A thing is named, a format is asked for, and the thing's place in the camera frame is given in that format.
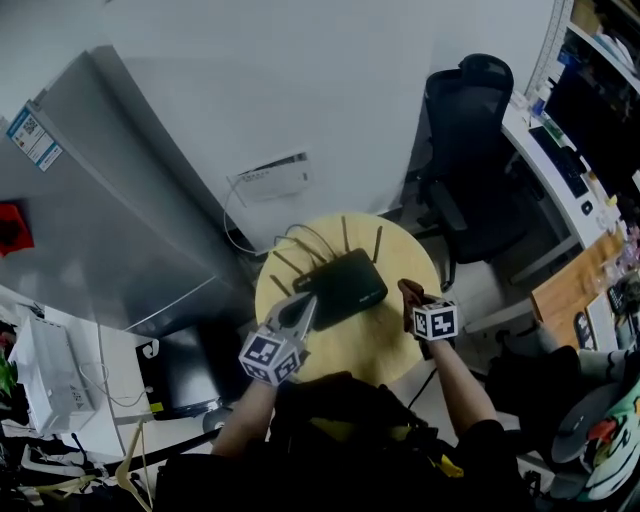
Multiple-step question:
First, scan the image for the white wall cable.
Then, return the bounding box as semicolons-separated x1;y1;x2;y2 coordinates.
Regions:
222;174;261;255

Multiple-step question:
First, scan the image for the black router with antennas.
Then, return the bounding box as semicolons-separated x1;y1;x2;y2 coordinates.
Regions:
268;214;390;332

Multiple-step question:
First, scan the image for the person's right forearm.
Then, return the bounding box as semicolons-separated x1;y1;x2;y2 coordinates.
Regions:
428;339;500;441

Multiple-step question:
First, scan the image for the white green patterned plush toy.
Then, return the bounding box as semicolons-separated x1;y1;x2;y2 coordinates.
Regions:
582;377;640;501

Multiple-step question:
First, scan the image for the white carton box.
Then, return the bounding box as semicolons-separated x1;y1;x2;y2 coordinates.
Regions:
8;314;96;435

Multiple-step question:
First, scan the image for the person's left forearm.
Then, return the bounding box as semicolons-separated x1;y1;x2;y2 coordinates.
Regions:
210;379;279;457

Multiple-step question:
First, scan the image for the green potted plant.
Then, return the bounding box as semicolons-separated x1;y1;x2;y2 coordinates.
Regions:
0;349;19;399

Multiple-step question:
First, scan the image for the black white printed case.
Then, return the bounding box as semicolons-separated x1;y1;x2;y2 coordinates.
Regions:
573;310;596;351

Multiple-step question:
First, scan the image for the white storage shelf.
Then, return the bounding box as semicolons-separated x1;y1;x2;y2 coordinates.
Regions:
524;0;640;96

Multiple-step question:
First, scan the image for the round wooden side table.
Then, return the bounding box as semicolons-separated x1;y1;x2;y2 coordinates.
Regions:
254;212;444;386

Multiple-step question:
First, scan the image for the red paper decoration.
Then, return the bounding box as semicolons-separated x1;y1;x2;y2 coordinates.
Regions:
0;198;36;259

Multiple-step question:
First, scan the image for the black curved cable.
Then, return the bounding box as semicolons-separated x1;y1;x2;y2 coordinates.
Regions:
272;223;337;264

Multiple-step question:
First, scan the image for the white wall cable box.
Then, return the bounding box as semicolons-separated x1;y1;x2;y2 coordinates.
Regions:
225;151;315;207

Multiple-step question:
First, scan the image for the grey cap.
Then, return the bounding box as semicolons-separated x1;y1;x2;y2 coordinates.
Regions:
551;382;621;464

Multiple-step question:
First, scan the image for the black mesh office chair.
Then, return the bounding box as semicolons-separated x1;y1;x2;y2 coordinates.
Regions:
412;53;531;294

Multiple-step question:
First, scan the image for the black computer monitor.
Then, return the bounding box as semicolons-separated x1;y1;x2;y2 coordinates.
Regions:
543;64;640;201

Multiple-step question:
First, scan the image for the black coat rack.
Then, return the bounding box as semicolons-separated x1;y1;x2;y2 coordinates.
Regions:
0;407;234;489

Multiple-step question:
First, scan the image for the silver refrigerator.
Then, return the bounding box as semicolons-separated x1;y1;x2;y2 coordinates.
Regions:
0;44;251;336

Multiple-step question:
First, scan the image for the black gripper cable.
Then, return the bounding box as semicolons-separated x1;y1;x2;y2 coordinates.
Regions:
407;367;439;411

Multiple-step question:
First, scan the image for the wooden clothes hanger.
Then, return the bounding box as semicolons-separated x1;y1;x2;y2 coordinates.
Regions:
29;472;101;501
114;419;154;512

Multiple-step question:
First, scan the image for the black chair with jacket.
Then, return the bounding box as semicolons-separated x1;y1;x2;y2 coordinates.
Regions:
484;344;586;466

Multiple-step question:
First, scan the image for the person's black clothing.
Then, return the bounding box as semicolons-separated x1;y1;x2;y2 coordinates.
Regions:
154;370;531;512

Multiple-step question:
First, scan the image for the black box with white logo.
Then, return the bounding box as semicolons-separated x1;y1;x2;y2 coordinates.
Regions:
134;319;241;421

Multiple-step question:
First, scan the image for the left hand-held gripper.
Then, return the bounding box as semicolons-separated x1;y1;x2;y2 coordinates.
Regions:
238;292;320;387

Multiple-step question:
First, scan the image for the black keyboard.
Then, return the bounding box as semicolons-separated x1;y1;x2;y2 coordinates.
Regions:
528;125;590;200

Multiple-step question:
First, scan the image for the orange wooden desk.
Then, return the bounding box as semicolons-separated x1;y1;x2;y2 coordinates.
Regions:
529;227;629;351

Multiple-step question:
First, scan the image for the blue white label sticker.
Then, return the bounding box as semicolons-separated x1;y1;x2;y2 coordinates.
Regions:
4;99;64;173

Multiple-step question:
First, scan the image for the white computer desk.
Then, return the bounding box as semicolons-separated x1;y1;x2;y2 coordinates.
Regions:
464;94;626;336

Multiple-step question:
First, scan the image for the brown knitted cloth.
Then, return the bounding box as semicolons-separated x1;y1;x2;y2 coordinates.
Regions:
397;278;426;334

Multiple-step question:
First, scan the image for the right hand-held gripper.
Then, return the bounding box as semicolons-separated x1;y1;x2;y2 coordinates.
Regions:
410;296;459;342

